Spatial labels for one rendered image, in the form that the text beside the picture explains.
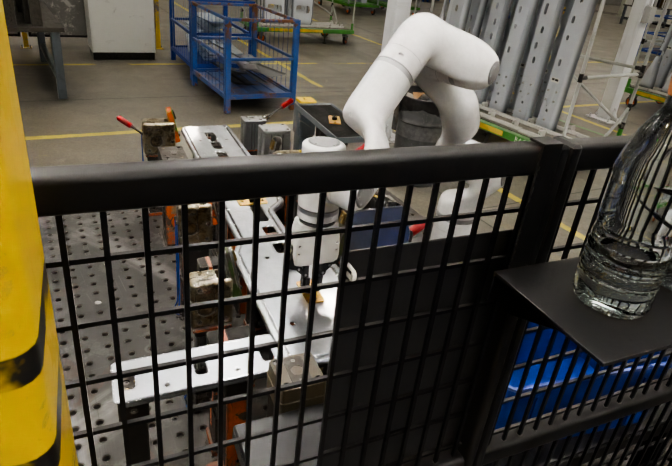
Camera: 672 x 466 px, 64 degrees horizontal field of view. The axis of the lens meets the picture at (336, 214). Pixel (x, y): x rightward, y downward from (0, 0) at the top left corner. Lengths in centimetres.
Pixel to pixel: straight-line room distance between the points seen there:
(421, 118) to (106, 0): 497
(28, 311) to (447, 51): 104
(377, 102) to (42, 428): 88
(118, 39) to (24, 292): 780
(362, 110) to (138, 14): 708
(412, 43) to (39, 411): 96
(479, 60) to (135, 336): 110
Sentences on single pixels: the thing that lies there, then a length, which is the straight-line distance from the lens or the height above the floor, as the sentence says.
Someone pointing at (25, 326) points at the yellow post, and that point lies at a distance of 28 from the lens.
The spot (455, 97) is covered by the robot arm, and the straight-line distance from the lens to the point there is 139.
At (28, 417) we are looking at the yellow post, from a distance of 31.
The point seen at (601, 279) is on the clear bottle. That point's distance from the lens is 49.
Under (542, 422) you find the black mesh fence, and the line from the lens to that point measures 81.
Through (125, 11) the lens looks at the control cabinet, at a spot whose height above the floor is 62.
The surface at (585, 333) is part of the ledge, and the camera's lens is 48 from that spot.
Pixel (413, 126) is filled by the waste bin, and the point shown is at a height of 50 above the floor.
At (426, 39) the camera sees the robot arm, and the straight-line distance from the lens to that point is 115.
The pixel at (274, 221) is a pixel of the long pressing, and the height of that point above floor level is 100.
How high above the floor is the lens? 169
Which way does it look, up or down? 26 degrees down
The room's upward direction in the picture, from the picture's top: 6 degrees clockwise
